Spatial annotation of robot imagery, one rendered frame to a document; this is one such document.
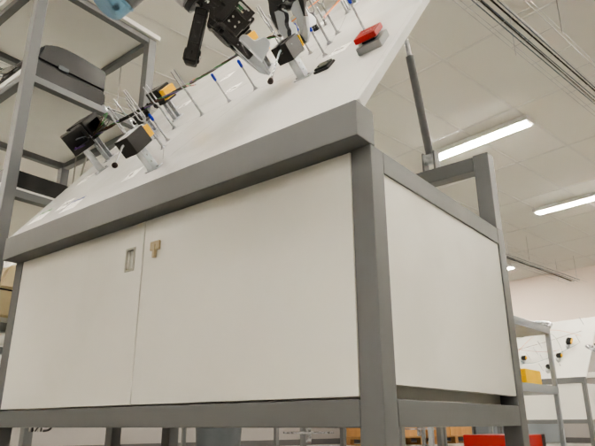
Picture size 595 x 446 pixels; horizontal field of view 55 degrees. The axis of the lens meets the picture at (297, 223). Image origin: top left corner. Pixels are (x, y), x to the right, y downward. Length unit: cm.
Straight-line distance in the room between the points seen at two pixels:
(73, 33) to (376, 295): 194
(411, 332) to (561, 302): 1203
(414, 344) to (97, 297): 77
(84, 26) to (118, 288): 138
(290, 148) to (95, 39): 166
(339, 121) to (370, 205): 15
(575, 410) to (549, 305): 555
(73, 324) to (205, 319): 47
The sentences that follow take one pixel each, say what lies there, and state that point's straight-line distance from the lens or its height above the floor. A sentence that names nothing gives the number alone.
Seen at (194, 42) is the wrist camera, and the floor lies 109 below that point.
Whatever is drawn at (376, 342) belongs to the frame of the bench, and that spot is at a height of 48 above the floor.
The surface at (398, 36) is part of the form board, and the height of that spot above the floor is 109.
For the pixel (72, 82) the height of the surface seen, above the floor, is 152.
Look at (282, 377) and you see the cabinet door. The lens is 97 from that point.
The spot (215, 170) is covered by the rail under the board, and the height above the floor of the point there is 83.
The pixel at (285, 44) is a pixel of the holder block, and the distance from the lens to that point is 129.
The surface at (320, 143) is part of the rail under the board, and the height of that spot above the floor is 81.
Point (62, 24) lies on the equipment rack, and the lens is 253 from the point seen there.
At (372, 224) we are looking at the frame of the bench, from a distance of 91.
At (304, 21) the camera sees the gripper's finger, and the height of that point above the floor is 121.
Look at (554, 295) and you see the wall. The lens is 1304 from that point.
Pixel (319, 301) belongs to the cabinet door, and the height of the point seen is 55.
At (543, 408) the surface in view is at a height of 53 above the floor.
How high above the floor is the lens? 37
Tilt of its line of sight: 19 degrees up
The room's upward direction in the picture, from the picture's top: straight up
